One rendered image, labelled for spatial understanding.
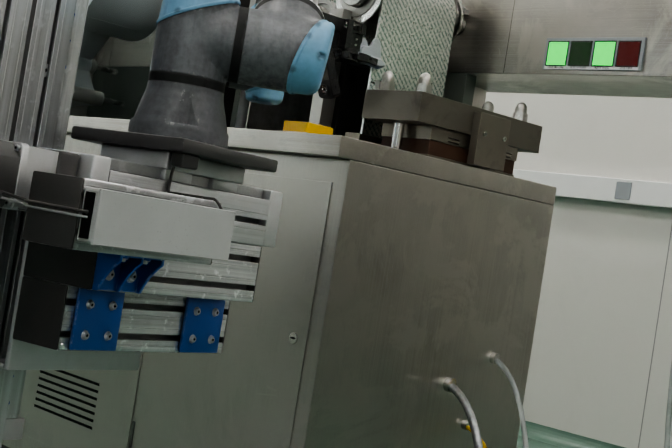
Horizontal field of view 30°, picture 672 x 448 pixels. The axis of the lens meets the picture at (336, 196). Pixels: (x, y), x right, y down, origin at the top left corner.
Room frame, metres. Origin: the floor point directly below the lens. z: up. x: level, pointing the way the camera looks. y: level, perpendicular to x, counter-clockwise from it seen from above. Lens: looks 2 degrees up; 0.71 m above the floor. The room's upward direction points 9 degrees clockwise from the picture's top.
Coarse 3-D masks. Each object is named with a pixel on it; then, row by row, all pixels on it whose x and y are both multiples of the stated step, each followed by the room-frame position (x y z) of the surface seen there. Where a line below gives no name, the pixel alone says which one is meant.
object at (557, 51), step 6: (552, 42) 2.71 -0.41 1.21; (558, 42) 2.70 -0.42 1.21; (564, 42) 2.69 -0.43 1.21; (552, 48) 2.71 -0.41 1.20; (558, 48) 2.70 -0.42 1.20; (564, 48) 2.68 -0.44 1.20; (552, 54) 2.71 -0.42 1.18; (558, 54) 2.69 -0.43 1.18; (564, 54) 2.68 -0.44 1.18; (552, 60) 2.70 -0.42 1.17; (558, 60) 2.69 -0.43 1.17; (564, 60) 2.68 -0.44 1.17
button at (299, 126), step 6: (288, 126) 2.41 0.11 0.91; (294, 126) 2.39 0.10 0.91; (300, 126) 2.38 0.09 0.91; (306, 126) 2.37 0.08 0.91; (312, 126) 2.38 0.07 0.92; (318, 126) 2.39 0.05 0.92; (324, 126) 2.40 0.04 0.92; (312, 132) 2.38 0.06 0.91; (318, 132) 2.39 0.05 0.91; (324, 132) 2.40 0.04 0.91; (330, 132) 2.41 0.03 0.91
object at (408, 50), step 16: (384, 16) 2.66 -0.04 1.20; (384, 32) 2.67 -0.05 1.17; (400, 32) 2.70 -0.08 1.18; (416, 32) 2.73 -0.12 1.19; (432, 32) 2.77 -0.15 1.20; (384, 48) 2.67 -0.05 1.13; (400, 48) 2.70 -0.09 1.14; (416, 48) 2.74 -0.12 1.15; (432, 48) 2.77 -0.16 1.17; (448, 48) 2.81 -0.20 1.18; (400, 64) 2.71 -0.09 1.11; (416, 64) 2.74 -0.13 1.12; (432, 64) 2.78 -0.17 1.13; (368, 80) 2.66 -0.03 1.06; (400, 80) 2.72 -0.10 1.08; (416, 80) 2.75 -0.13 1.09; (432, 80) 2.79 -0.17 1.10
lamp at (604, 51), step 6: (600, 42) 2.62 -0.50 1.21; (606, 42) 2.61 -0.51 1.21; (612, 42) 2.60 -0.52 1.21; (600, 48) 2.62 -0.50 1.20; (606, 48) 2.61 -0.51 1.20; (612, 48) 2.60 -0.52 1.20; (594, 54) 2.63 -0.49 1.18; (600, 54) 2.62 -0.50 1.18; (606, 54) 2.61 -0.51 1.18; (612, 54) 2.59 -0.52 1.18; (594, 60) 2.63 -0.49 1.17; (600, 60) 2.61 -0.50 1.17; (606, 60) 2.60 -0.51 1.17; (612, 60) 2.59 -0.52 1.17
